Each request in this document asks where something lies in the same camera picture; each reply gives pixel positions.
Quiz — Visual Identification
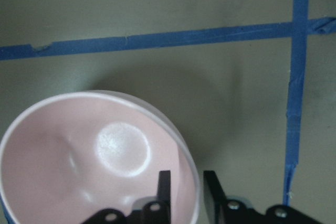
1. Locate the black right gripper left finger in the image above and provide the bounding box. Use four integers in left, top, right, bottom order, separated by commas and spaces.
127, 170, 171, 224

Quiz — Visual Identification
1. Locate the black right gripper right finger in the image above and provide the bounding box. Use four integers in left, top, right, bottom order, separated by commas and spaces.
203, 170, 255, 224

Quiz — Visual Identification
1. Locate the pink bowl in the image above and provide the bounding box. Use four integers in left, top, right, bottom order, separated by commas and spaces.
1, 90, 200, 223

